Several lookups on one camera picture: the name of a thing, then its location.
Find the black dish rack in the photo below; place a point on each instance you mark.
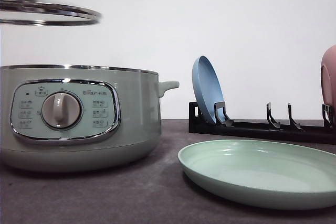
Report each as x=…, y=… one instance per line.
x=270, y=131

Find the green plate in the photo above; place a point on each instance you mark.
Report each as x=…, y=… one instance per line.
x=259, y=173

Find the green electric steamer pot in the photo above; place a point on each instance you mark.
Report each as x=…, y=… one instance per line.
x=73, y=118

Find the glass steamer lid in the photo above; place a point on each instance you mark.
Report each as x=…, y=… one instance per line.
x=44, y=13

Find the blue plate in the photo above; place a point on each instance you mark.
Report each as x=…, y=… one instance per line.
x=208, y=88

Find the pink plate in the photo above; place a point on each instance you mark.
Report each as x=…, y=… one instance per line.
x=328, y=80

